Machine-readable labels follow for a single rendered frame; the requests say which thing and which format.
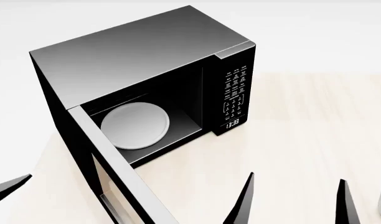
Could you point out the microwave door with window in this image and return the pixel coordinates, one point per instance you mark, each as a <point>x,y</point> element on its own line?
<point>115,163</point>

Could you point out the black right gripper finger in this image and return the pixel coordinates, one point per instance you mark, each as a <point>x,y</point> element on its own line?
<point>346,207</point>
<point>241,205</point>

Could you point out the black steel microwave oven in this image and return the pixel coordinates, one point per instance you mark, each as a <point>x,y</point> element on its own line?
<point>131,53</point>

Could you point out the white round turntable plate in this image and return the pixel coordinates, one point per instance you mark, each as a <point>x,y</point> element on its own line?
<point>134,126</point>

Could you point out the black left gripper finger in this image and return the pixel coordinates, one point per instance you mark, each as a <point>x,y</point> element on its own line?
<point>10,185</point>

